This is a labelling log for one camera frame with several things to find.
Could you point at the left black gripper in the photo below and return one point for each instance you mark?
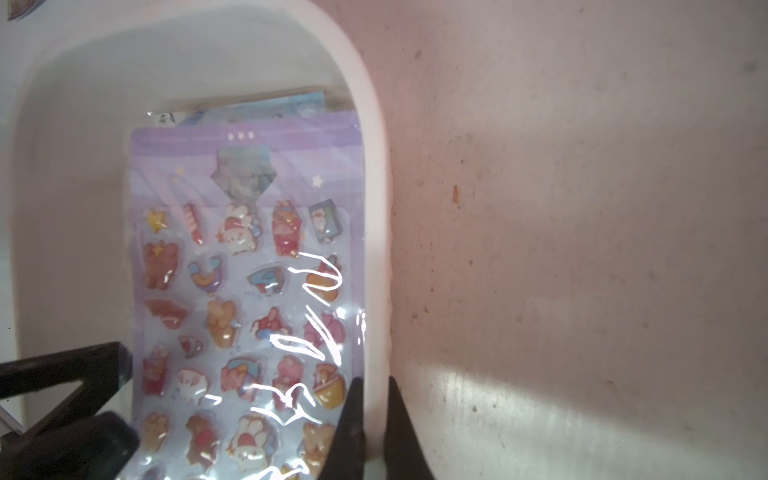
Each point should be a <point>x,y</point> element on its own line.
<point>78,445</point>

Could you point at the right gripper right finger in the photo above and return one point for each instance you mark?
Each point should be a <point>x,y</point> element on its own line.
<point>403,455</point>

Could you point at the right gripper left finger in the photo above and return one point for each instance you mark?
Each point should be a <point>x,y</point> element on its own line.
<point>346,457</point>

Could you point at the lilac puffy sticker sheet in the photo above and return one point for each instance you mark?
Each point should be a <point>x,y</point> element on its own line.
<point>248,251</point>

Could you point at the white plastic storage tray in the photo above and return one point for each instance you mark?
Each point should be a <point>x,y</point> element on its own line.
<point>69,208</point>

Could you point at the blue penguin sticker sheet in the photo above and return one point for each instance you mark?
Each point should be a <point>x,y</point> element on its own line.
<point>297,105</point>

